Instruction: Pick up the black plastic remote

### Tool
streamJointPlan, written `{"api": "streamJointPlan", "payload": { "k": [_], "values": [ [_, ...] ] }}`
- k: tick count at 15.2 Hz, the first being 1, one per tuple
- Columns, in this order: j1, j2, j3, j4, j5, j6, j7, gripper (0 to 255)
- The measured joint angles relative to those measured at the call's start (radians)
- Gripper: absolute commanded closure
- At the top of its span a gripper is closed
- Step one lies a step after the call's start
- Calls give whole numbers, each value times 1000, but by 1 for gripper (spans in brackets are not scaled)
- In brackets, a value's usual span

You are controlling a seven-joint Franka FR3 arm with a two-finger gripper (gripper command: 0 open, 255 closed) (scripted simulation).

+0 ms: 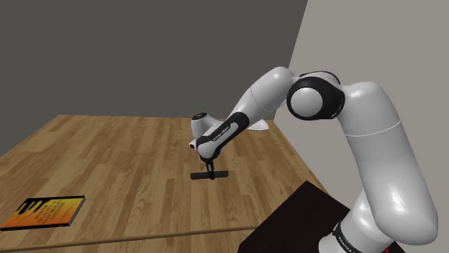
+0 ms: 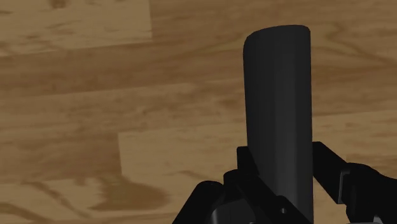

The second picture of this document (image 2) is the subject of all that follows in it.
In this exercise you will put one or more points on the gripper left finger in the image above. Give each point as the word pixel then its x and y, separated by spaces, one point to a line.
pixel 245 192

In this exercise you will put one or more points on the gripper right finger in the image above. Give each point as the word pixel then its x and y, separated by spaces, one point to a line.
pixel 356 183

